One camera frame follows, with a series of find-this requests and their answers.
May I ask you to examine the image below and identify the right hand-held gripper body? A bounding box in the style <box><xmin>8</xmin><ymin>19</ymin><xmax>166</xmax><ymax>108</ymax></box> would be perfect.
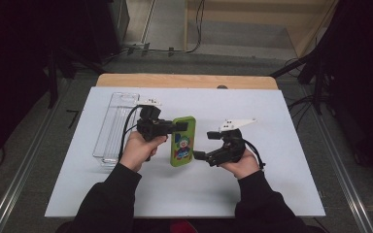
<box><xmin>205</xmin><ymin>117</ymin><xmax>257</xmax><ymax>168</ymax></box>

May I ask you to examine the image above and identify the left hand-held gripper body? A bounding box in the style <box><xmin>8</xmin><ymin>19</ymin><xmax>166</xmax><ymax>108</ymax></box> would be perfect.
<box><xmin>135</xmin><ymin>98</ymin><xmax>175</xmax><ymax>143</ymax></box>

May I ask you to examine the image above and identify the green clown phone case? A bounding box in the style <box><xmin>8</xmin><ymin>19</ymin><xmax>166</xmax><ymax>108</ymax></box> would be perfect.
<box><xmin>169</xmin><ymin>116</ymin><xmax>197</xmax><ymax>168</ymax></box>

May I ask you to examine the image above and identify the clear plastic rack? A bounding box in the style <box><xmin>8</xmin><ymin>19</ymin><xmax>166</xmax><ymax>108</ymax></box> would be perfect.
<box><xmin>92</xmin><ymin>91</ymin><xmax>141</xmax><ymax>168</ymax></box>

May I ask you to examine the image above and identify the person's right hand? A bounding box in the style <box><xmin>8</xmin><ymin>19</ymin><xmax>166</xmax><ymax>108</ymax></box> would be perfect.
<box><xmin>220</xmin><ymin>148</ymin><xmax>262</xmax><ymax>181</ymax></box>

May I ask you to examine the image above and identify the person's left hand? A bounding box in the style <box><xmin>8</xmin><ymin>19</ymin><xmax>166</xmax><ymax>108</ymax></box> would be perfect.
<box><xmin>119</xmin><ymin>130</ymin><xmax>169</xmax><ymax>173</ymax></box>

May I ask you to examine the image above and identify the white board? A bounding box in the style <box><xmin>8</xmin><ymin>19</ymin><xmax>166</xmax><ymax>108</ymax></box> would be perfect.
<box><xmin>44</xmin><ymin>85</ymin><xmax>326</xmax><ymax>218</ymax></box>

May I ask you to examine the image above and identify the wooden table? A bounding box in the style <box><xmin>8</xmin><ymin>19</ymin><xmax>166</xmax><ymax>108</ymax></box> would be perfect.
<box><xmin>95</xmin><ymin>73</ymin><xmax>279</xmax><ymax>91</ymax></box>

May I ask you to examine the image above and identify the red cloth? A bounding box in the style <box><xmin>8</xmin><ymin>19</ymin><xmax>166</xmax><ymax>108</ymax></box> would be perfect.
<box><xmin>169</xmin><ymin>219</ymin><xmax>199</xmax><ymax>233</ymax></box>

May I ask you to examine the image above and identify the black metal stand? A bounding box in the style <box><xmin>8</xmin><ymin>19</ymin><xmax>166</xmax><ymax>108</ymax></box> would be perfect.
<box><xmin>269</xmin><ymin>48</ymin><xmax>333</xmax><ymax>115</ymax></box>
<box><xmin>46</xmin><ymin>47</ymin><xmax>109</xmax><ymax>110</ymax></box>

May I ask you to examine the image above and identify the beige wooden platform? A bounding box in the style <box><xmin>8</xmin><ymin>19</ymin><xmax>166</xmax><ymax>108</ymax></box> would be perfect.
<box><xmin>184</xmin><ymin>0</ymin><xmax>340</xmax><ymax>60</ymax></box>

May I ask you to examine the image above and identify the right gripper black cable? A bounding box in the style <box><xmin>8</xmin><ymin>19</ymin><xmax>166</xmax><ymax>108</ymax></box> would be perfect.
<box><xmin>243</xmin><ymin>138</ymin><xmax>267</xmax><ymax>172</ymax></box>

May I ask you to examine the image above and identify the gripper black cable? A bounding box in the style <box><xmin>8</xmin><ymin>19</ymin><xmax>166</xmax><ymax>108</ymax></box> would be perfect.
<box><xmin>119</xmin><ymin>104</ymin><xmax>143</xmax><ymax>162</ymax></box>
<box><xmin>243</xmin><ymin>138</ymin><xmax>267</xmax><ymax>172</ymax></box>

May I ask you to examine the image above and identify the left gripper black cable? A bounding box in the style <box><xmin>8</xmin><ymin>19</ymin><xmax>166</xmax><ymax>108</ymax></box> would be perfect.
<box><xmin>119</xmin><ymin>104</ymin><xmax>143</xmax><ymax>162</ymax></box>

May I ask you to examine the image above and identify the bundle of black cables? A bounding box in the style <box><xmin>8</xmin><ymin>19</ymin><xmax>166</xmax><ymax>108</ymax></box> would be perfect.
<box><xmin>287</xmin><ymin>92</ymin><xmax>320</xmax><ymax>131</ymax></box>

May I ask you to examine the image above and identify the black floor cable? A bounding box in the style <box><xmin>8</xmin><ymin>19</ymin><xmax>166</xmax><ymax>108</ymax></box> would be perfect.
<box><xmin>121</xmin><ymin>0</ymin><xmax>206</xmax><ymax>56</ymax></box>

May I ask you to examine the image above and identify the metal floor rail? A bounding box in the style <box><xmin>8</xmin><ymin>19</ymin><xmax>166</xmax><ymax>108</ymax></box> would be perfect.
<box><xmin>0</xmin><ymin>78</ymin><xmax>72</xmax><ymax>233</ymax></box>
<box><xmin>300</xmin><ymin>86</ymin><xmax>373</xmax><ymax>233</ymax></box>

